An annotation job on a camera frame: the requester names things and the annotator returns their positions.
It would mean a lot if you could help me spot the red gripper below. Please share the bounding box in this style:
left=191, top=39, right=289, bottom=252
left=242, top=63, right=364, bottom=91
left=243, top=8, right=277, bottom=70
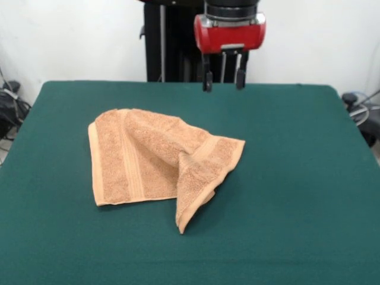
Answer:
left=194, top=13, right=267, bottom=93

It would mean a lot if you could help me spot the tan terry towel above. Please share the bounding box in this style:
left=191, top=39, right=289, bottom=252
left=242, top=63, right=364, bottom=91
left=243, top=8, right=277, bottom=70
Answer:
left=88, top=108, right=246, bottom=235

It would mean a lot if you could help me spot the dark green table cloth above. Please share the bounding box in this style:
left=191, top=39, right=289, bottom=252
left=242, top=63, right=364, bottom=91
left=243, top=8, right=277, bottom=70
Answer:
left=0, top=80, right=380, bottom=285

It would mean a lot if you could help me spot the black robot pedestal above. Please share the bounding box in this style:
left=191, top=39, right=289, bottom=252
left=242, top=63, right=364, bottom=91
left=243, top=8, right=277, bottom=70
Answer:
left=138, top=0, right=259, bottom=83

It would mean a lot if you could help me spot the black equipment with cables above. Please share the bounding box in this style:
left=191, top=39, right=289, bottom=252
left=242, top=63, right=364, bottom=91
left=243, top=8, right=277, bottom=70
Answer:
left=0, top=80, right=32, bottom=140

